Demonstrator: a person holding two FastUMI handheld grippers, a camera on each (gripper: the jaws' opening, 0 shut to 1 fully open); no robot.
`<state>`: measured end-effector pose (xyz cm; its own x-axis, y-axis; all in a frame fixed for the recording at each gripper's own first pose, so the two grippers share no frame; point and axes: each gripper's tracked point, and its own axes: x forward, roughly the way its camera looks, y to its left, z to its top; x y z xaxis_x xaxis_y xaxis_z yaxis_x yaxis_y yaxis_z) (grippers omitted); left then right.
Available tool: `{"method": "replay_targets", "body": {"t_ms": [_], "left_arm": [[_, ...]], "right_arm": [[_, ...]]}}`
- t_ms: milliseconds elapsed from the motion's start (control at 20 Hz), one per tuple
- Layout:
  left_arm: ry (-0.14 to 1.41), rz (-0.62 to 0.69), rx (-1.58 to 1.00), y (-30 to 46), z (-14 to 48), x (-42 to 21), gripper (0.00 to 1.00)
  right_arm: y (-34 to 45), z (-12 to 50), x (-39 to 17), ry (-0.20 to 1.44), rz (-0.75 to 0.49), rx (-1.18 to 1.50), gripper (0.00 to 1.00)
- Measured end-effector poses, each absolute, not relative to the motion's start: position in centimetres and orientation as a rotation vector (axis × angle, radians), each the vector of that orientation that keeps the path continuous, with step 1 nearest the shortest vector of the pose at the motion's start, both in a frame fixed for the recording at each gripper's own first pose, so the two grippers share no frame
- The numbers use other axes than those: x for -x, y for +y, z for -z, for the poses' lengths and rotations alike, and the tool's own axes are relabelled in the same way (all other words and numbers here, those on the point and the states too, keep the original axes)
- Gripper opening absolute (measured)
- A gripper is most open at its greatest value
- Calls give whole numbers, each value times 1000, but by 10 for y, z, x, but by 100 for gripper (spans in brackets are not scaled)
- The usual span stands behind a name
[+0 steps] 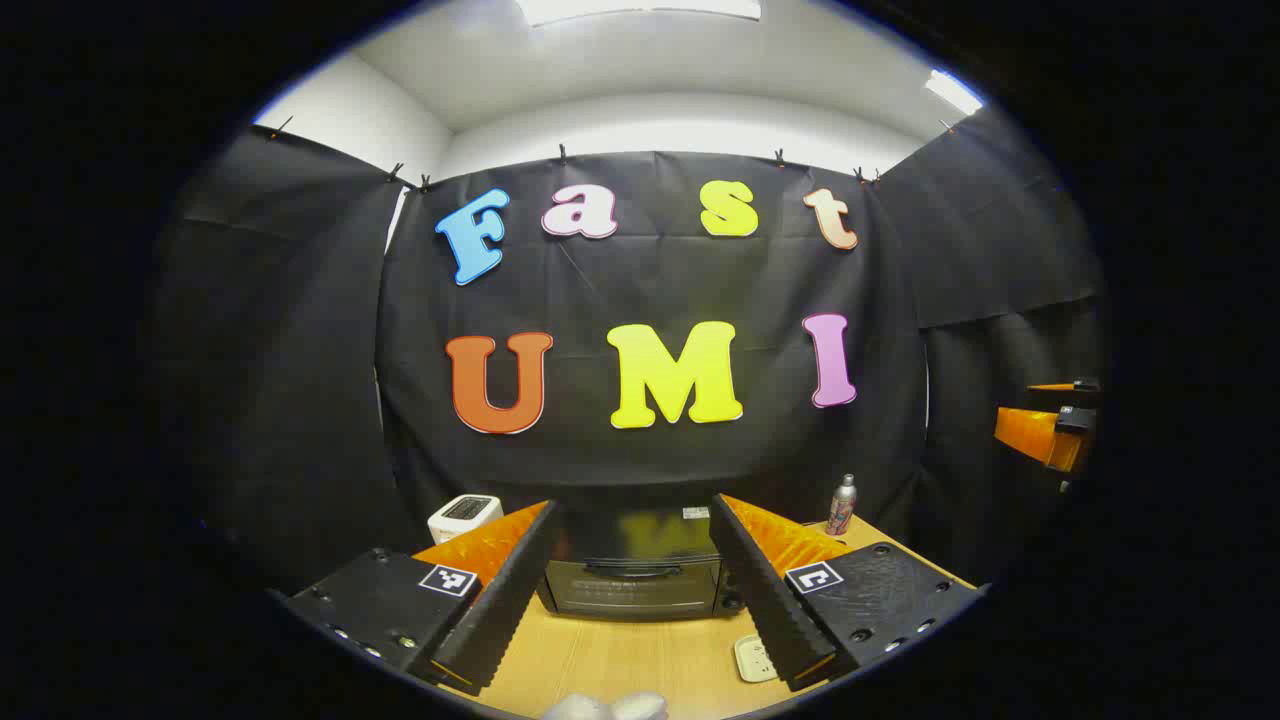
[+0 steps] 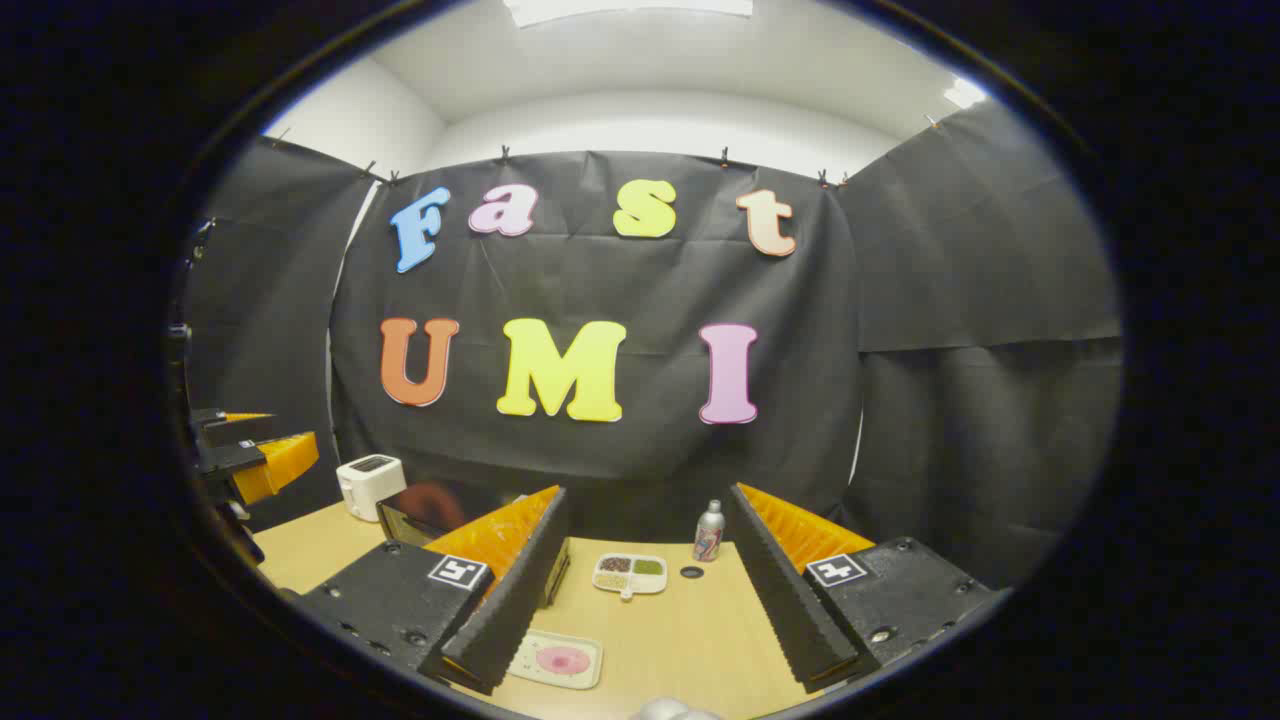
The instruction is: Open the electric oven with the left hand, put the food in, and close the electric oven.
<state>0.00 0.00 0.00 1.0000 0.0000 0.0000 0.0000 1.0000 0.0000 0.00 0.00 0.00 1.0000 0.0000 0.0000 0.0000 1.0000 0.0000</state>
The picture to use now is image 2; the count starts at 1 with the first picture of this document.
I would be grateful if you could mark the small ceiling light panel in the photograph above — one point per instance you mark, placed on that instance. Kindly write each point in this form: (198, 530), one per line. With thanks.
(964, 93)

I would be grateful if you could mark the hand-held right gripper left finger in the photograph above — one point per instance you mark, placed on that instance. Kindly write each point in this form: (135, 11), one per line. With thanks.
(515, 590)

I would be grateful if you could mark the white divided dish with beans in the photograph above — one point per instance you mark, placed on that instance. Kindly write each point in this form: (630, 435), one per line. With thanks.
(630, 575)

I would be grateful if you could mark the silver spray bottle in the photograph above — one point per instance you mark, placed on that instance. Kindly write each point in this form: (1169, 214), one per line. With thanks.
(709, 532)

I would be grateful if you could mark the pale rectangular food tray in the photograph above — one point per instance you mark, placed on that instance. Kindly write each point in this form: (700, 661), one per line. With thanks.
(580, 675)

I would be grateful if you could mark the large ceiling light panel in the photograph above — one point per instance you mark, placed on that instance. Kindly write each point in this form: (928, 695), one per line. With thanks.
(625, 8)

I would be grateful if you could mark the black electric oven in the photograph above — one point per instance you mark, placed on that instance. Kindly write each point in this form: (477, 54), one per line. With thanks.
(420, 512)

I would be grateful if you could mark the black backdrop cloth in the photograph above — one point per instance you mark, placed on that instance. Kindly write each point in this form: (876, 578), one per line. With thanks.
(620, 280)

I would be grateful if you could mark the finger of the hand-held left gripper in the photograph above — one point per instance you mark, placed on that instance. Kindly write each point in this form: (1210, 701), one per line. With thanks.
(240, 428)
(280, 462)

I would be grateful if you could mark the white toaster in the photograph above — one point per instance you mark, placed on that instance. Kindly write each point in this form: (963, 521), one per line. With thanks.
(368, 485)

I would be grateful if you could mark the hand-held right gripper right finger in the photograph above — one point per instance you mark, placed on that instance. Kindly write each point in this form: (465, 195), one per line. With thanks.
(775, 590)

